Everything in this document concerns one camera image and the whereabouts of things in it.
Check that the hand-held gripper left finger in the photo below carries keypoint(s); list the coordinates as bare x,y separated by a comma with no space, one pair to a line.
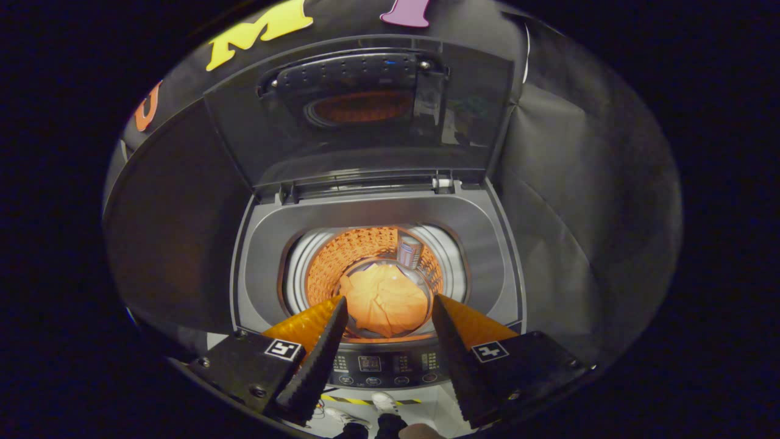
317,366

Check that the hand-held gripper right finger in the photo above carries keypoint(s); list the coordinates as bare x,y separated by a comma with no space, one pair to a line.
457,366

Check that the orange polo shirt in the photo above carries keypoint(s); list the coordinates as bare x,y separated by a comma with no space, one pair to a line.
384,302

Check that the grey washing machine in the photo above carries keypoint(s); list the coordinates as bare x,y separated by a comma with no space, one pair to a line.
487,256

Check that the yellow black floor tape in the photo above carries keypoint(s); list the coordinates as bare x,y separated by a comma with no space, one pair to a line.
347,400

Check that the person's white shoe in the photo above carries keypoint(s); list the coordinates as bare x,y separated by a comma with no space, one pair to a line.
344,417
385,402

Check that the person's dark trousers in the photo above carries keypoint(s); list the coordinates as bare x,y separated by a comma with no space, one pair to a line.
390,427

